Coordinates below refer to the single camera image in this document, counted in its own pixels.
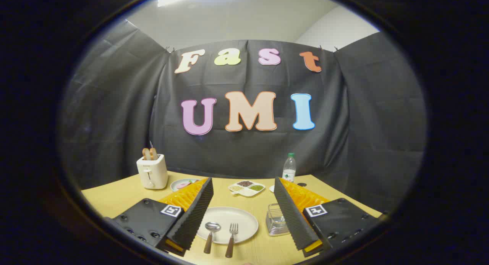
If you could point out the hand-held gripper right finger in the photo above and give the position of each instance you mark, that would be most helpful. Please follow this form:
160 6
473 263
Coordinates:
292 215

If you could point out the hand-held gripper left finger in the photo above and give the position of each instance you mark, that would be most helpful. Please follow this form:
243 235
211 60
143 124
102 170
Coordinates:
195 215

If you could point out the clear glass container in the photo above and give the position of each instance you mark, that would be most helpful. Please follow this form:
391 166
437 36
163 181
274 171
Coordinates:
276 221

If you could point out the small plate with pink food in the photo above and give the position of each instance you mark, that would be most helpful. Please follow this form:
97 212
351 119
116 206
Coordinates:
182 185

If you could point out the white round plate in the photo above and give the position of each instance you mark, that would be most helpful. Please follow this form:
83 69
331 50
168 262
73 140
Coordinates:
233 223

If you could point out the clear plastic water bottle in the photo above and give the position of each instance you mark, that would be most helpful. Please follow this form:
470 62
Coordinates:
289 170

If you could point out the white divided dish with beans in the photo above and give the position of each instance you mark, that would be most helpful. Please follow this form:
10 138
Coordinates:
246 188

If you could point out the white toaster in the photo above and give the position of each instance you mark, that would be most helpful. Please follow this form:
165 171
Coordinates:
152 172

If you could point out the toast slice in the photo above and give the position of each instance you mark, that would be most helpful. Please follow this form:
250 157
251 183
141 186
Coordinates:
153 153
145 154

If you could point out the black backdrop cloth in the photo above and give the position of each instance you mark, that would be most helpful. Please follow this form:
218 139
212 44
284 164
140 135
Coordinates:
248 146

